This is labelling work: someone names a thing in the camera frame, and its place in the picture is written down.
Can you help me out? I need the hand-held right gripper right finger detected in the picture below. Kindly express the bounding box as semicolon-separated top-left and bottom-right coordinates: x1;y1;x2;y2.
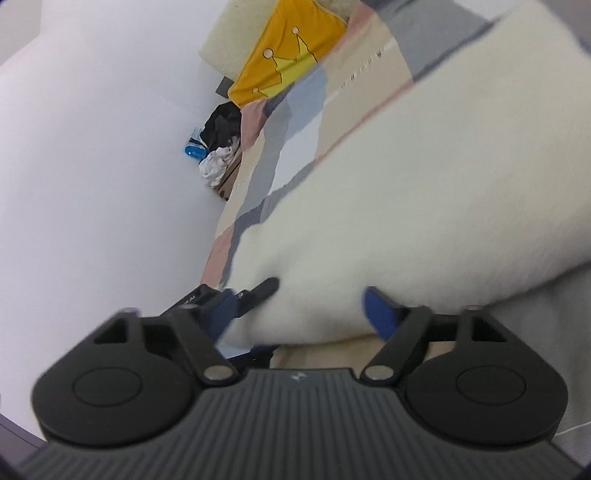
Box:
360;286;509;384

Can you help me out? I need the cream striped sweater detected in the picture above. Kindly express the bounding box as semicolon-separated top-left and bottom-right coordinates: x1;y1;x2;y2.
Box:
217;0;591;348

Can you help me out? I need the checked patchwork quilt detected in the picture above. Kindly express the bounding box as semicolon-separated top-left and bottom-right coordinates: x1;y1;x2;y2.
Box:
201;0;591;462

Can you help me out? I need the cream quilted headboard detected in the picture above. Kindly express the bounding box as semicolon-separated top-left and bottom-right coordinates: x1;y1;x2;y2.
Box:
198;0;352;80

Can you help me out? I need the yellow crown pillow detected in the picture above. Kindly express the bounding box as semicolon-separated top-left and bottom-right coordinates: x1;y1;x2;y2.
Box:
228;0;348;107

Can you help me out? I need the black cloth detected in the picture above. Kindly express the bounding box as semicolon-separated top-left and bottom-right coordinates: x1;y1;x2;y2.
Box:
201;102;244;148

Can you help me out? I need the blue packet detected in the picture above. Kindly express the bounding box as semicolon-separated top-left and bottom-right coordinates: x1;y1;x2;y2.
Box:
185;129;209;161

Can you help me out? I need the cardboard box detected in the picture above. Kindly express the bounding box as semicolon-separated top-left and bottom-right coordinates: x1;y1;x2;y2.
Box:
216;148;244;202

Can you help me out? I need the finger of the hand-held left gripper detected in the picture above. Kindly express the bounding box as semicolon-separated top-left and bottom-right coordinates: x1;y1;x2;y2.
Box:
222;344;278;370
236;277;280;319

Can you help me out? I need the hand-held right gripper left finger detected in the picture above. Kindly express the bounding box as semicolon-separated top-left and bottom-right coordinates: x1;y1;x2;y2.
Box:
95;290;239;385

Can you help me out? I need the white crumpled cloth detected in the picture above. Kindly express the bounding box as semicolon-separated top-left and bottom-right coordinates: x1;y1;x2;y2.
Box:
198;138;239;188

